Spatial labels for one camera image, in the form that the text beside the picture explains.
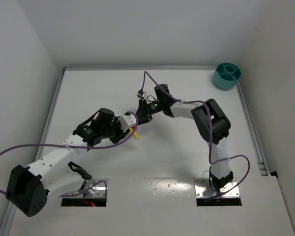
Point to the metal base plate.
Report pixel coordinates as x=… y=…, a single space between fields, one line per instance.
x=204 y=191
x=91 y=189

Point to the teal divided round container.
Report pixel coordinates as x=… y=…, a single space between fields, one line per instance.
x=226 y=76

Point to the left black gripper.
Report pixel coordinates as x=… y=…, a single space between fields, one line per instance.
x=119 y=133

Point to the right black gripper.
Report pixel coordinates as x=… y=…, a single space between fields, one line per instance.
x=142 y=113

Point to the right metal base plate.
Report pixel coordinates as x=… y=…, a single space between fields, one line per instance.
x=204 y=191

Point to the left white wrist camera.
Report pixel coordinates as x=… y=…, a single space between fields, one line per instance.
x=127 y=121

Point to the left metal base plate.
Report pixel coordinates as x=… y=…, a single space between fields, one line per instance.
x=91 y=189

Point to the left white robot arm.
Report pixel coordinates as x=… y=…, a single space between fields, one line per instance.
x=29 y=186

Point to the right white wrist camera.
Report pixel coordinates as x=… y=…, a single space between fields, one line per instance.
x=141 y=94

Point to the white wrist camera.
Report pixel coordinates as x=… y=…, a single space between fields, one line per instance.
x=127 y=121
x=141 y=94

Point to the yellow lego assembly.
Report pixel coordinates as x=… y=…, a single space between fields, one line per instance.
x=134 y=133

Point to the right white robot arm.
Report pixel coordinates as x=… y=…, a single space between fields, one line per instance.
x=211 y=122

